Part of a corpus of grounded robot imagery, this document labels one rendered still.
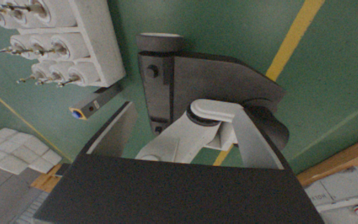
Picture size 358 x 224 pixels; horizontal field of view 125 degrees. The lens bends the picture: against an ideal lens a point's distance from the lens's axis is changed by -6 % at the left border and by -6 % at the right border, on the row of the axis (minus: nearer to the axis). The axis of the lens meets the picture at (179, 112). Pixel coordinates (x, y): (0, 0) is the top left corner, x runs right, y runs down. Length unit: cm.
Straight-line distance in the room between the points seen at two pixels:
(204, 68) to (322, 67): 60
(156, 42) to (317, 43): 69
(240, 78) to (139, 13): 55
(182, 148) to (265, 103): 41
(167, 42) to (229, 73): 26
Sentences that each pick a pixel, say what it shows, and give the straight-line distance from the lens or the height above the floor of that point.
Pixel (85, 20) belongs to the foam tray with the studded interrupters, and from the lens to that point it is 64.
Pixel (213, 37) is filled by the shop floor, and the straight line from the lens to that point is 62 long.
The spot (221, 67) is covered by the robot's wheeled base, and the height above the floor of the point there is 17.
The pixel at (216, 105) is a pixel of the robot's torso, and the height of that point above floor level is 28.
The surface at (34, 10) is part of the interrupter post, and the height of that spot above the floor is 28.
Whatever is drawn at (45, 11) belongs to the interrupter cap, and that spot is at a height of 25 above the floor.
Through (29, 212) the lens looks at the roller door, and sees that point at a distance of 704.
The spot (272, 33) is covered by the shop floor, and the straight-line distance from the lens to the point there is 69.
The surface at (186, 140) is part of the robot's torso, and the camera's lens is 33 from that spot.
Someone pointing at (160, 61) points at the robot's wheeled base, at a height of 21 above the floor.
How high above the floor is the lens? 62
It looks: 50 degrees down
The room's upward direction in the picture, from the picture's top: 164 degrees counter-clockwise
